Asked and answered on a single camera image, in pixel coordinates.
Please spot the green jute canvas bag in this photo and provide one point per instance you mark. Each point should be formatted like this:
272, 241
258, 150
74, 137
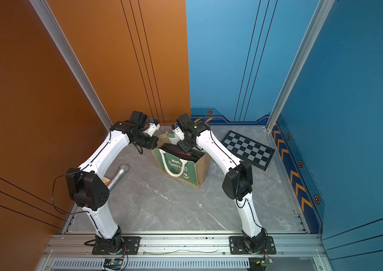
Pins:
186, 171

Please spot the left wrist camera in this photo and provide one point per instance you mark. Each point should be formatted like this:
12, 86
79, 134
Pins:
152, 126

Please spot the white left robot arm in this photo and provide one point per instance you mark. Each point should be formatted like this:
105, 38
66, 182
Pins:
85, 183

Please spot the black grey chessboard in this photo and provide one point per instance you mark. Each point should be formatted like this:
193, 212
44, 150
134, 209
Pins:
257, 154

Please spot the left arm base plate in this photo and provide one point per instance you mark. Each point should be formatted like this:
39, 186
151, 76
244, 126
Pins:
116, 246

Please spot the aluminium corner post left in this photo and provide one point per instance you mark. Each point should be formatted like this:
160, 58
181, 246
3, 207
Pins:
51, 24

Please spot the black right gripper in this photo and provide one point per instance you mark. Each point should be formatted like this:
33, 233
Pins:
180, 143

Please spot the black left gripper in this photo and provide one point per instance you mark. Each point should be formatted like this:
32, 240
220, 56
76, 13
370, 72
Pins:
154, 141

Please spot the green circuit board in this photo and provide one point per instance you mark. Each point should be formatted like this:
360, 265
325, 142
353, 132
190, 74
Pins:
259, 263
113, 264

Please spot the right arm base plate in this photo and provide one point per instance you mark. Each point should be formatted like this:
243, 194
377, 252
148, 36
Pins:
240, 245

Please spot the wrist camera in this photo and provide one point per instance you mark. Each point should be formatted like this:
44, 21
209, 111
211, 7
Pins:
178, 132
152, 126

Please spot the aluminium corner post right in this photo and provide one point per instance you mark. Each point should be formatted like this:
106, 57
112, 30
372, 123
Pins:
318, 19

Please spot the aluminium corner post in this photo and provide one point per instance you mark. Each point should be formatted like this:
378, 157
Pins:
51, 24
318, 19

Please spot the silver microphone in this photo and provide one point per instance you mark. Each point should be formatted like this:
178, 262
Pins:
117, 177

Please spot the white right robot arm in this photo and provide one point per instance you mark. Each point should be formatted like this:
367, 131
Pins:
237, 184

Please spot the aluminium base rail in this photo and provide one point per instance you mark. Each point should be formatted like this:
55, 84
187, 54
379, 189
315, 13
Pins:
185, 250

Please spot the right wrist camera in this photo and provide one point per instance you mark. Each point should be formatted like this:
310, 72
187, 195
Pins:
178, 132

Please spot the right green circuit board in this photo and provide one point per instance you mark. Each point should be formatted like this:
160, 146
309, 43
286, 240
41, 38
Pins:
259, 263

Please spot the left green circuit board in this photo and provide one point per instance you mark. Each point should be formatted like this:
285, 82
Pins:
113, 264

